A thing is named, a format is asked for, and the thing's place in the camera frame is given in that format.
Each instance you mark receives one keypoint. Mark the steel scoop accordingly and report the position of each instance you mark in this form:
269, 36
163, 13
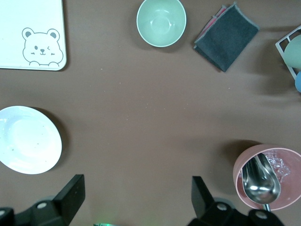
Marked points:
261, 188

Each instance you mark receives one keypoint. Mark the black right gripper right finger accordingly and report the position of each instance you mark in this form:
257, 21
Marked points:
204, 209

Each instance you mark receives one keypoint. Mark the cream bear print tray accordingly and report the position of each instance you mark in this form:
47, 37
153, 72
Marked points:
30, 14

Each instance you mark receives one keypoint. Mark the brown table cover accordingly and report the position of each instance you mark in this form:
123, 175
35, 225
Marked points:
141, 106

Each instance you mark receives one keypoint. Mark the white round plate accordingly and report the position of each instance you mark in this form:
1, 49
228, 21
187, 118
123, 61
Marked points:
28, 141

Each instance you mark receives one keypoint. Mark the pink folded cloth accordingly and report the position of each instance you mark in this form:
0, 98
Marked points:
217, 14

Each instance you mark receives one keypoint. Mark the pink cup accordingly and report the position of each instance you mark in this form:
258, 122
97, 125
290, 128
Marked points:
291, 197

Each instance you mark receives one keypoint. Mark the dark grey folded cloth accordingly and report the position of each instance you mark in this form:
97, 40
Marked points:
228, 37

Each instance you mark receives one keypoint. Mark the blue cup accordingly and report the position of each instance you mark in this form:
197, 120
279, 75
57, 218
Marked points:
298, 81

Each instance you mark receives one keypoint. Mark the pale green bowl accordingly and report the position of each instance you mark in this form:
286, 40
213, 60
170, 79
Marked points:
161, 22

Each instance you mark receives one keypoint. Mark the clear crumpled plastic film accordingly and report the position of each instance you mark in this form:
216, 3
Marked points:
279, 164

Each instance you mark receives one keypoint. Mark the pale green cup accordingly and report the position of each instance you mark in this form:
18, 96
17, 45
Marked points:
294, 53

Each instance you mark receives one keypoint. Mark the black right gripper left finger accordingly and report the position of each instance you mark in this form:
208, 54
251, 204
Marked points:
70, 200

